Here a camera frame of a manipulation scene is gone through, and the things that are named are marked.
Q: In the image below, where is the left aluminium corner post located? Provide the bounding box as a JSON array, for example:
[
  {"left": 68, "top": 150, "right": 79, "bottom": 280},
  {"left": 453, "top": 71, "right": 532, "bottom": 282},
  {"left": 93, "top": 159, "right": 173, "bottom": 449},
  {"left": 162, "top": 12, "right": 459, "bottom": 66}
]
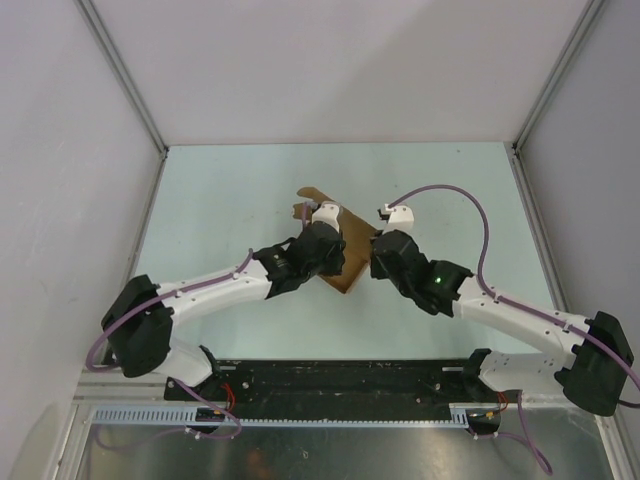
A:
[{"left": 73, "top": 0, "right": 169, "bottom": 154}]

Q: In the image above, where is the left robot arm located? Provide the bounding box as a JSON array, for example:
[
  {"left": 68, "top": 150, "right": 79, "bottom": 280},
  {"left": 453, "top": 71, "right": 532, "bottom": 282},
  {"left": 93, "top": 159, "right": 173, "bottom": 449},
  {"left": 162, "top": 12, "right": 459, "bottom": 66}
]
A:
[{"left": 101, "top": 220, "right": 346, "bottom": 400}]

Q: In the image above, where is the aluminium corner post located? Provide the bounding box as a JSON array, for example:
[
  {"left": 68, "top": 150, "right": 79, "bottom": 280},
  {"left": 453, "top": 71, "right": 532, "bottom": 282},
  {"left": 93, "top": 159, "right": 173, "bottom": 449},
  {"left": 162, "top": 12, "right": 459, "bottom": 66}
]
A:
[
  {"left": 73, "top": 0, "right": 169, "bottom": 154},
  {"left": 511, "top": 0, "right": 606, "bottom": 153}
]

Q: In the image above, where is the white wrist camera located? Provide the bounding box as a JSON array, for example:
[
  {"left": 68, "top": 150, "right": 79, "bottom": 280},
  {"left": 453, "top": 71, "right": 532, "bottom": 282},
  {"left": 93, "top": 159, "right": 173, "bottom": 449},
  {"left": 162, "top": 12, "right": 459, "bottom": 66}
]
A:
[
  {"left": 378, "top": 204, "right": 415, "bottom": 234},
  {"left": 303, "top": 201, "right": 342, "bottom": 231}
]

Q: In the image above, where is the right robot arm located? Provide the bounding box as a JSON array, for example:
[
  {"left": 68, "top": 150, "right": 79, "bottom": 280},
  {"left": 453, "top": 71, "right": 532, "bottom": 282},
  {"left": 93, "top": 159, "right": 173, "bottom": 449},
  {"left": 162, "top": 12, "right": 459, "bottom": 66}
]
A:
[{"left": 371, "top": 230, "right": 634, "bottom": 417}]

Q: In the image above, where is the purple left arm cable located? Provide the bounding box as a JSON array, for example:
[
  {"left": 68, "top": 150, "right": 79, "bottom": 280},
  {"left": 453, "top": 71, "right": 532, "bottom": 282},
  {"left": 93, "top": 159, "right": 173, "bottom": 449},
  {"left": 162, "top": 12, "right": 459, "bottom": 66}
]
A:
[{"left": 84, "top": 200, "right": 316, "bottom": 451}]

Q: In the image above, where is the right aluminium corner post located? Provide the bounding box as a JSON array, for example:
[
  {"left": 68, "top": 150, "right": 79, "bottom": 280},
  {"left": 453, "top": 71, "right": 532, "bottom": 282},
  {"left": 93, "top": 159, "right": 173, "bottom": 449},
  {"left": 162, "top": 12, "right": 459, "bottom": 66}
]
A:
[{"left": 511, "top": 0, "right": 606, "bottom": 153}]

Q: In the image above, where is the grey slotted cable duct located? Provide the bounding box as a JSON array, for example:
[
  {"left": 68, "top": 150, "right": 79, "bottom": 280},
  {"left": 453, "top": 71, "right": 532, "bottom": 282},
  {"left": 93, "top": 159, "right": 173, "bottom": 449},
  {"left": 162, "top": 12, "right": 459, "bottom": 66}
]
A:
[{"left": 90, "top": 403, "right": 469, "bottom": 428}]

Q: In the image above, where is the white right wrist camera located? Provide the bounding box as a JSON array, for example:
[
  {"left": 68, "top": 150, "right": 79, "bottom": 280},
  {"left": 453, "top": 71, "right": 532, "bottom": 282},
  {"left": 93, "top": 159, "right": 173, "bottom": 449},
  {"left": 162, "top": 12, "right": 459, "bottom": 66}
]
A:
[{"left": 378, "top": 204, "right": 415, "bottom": 234}]

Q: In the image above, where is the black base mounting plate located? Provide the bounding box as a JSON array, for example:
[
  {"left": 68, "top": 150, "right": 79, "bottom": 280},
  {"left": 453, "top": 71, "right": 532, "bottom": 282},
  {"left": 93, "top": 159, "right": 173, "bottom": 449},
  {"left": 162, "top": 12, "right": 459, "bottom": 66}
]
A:
[{"left": 195, "top": 359, "right": 517, "bottom": 423}]

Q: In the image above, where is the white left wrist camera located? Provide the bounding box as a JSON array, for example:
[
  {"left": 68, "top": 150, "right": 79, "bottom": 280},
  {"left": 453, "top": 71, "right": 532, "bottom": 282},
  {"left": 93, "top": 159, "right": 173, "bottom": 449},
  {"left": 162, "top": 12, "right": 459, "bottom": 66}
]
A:
[{"left": 303, "top": 201, "right": 342, "bottom": 231}]

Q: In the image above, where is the brown cardboard box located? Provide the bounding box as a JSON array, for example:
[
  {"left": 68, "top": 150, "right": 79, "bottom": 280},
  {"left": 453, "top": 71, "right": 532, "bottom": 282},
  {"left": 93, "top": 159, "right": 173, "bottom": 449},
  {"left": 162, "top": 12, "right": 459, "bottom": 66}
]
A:
[{"left": 293, "top": 186, "right": 376, "bottom": 294}]

